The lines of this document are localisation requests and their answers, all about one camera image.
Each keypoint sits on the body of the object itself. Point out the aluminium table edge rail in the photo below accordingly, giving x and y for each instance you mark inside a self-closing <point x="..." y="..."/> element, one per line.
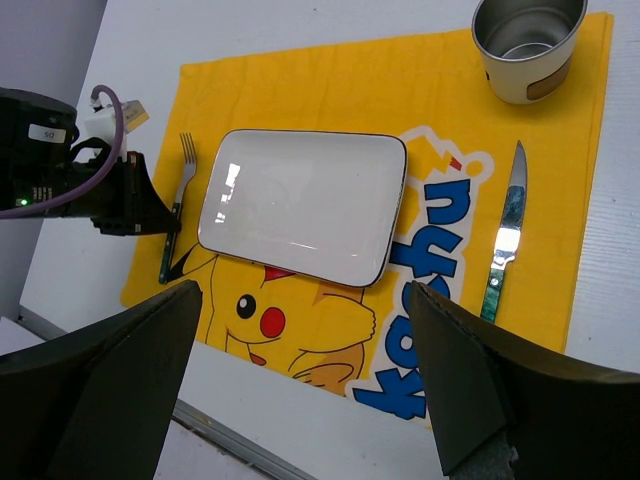
<point x="198" y="447"/>

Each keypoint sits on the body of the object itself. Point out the cream metal cup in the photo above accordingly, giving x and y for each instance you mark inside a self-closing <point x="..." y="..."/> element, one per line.
<point x="526" y="46"/>

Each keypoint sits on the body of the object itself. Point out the green-handled fork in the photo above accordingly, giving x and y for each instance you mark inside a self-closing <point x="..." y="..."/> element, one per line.
<point x="190" y="168"/>

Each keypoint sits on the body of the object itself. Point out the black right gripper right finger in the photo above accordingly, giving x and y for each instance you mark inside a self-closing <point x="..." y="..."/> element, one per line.
<point x="503" y="407"/>

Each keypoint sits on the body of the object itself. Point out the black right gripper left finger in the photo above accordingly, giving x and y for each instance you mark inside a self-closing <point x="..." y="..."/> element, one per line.
<point x="96" y="403"/>

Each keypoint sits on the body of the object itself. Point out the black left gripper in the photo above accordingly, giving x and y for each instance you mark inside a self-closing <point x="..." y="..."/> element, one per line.
<point x="42" y="158"/>

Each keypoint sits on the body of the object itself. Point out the white rectangular plate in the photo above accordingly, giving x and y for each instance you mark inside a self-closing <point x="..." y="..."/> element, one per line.
<point x="321" y="204"/>

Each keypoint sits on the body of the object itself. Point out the yellow Pikachu placemat cloth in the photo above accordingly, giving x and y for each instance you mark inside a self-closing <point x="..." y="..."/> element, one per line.
<point x="428" y="91"/>

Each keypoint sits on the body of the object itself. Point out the green-handled table knife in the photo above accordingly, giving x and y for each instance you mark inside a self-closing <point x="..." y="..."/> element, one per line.
<point x="508" y="235"/>

